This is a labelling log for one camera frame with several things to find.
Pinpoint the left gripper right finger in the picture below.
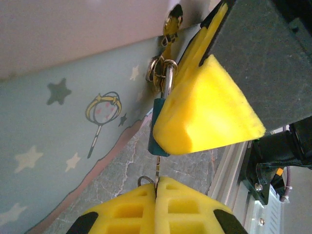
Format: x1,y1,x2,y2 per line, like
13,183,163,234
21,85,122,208
156,176,248,234

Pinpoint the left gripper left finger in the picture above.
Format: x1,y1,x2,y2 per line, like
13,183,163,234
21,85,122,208
67,182,157,234

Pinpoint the small teal padlock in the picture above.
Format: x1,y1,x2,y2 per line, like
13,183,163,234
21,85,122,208
147,59,179,158

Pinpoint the small metal key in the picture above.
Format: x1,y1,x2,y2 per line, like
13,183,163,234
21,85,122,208
137,155,163,190

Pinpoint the pastel cartoon tin box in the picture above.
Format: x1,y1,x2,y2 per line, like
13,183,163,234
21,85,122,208
0,0,204,234

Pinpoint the long aluminium base rail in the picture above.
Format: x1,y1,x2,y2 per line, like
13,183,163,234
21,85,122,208
206,140,253,234

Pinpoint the white slotted cable duct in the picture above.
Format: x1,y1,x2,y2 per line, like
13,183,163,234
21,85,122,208
252,191,285,234

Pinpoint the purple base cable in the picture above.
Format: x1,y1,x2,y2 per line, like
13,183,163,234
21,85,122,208
279,165,293,203

